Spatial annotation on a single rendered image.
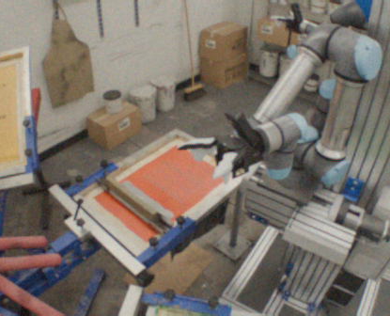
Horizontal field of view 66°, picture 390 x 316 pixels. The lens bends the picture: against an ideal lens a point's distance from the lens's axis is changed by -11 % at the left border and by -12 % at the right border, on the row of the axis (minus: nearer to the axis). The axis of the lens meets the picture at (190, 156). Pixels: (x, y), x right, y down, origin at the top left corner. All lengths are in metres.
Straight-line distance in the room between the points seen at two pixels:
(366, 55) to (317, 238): 0.70
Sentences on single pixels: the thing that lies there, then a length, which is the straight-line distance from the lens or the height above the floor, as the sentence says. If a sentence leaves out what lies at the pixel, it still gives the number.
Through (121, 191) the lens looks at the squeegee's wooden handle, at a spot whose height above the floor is 1.05.
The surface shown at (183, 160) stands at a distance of 1.90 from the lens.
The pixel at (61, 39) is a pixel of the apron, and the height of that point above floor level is 1.20.
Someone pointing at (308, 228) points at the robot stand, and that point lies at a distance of 1.33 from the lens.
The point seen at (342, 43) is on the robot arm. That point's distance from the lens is 1.01.
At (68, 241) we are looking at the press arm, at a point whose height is 1.04.
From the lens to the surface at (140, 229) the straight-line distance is 1.56.
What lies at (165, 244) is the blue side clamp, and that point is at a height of 1.01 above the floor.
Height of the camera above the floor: 2.15
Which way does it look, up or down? 39 degrees down
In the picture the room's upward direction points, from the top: straight up
